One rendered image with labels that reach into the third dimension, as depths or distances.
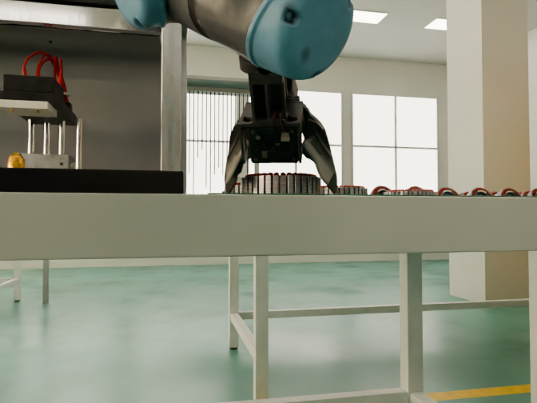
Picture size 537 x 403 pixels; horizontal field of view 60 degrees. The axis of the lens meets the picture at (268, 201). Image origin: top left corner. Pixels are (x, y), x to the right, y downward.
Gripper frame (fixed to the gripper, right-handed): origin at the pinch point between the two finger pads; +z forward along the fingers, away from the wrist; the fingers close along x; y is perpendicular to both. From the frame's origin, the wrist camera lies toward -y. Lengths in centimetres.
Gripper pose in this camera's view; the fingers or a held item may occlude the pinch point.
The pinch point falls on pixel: (281, 190)
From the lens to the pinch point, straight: 65.7
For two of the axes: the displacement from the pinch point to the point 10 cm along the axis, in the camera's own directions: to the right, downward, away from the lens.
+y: -1.1, 5.7, -8.1
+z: 0.7, 8.2, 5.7
